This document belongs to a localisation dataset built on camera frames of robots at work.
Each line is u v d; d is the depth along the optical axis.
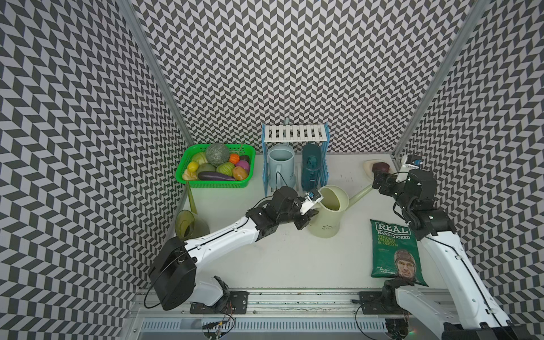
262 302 0.74
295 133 1.92
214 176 1.00
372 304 0.73
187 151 1.11
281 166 0.87
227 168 1.02
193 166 1.02
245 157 1.13
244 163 1.06
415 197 0.51
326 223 0.79
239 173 1.00
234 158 1.10
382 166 1.06
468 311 0.38
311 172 0.89
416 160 0.59
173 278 0.41
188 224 0.93
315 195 0.64
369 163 1.11
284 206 0.60
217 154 1.02
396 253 0.79
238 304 0.72
